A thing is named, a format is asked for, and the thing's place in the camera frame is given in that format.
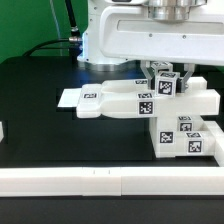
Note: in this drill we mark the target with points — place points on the white chair back frame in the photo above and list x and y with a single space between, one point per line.
133 99

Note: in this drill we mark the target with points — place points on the white chair seat part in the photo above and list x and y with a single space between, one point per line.
163 132

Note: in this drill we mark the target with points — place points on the white front rail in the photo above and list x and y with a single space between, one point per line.
111 181

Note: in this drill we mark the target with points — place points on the white left rail stub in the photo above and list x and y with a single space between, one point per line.
1 132

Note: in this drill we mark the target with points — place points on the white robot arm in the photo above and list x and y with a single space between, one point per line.
92 55

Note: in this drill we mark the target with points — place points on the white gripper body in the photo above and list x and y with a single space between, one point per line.
191 35

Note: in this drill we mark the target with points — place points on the white marker base plate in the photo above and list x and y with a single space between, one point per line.
69 98

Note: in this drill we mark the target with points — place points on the white rail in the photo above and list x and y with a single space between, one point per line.
218 134
111 181

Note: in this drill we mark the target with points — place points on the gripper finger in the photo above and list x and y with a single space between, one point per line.
147 71
189 70

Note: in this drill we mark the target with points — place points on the white right rail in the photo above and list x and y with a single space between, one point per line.
218 134

